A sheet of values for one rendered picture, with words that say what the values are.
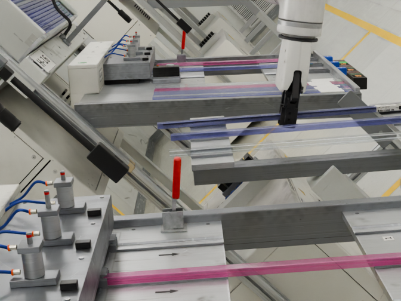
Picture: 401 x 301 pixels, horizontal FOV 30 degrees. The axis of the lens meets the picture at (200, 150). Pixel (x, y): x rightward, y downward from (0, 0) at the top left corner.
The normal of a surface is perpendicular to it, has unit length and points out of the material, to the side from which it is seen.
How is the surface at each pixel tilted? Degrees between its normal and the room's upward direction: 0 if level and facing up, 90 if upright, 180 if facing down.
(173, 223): 90
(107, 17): 90
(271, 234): 90
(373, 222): 43
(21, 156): 90
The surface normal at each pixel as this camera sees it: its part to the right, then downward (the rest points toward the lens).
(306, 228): 0.02, 0.27
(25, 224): -0.07, -0.96
